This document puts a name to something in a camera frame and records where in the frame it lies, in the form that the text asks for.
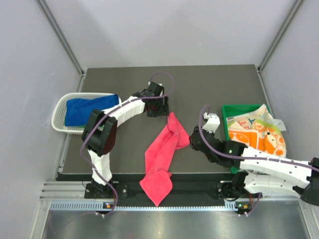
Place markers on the blue folded towel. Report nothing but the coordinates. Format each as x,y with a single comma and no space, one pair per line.
78,110

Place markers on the white slotted cable duct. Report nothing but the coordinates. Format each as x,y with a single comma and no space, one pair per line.
104,206

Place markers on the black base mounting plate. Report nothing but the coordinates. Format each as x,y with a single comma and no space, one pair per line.
158,191

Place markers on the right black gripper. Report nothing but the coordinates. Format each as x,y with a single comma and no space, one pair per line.
193,146

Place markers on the white perforated basket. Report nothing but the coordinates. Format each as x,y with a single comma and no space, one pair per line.
59,113

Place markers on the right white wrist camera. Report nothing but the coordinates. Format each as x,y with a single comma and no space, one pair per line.
212,122

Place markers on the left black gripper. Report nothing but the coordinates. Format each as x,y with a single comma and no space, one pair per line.
163,110

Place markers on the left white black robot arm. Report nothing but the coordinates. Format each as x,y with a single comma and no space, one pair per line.
99,135

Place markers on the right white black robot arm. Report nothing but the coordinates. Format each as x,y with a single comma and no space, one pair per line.
260,172

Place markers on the orange white patterned towel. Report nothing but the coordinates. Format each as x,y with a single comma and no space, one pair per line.
275,127

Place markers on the green plastic tray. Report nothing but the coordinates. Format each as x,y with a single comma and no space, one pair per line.
240,126

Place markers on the pink microfiber towel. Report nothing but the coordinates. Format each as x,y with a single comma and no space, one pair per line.
159,155

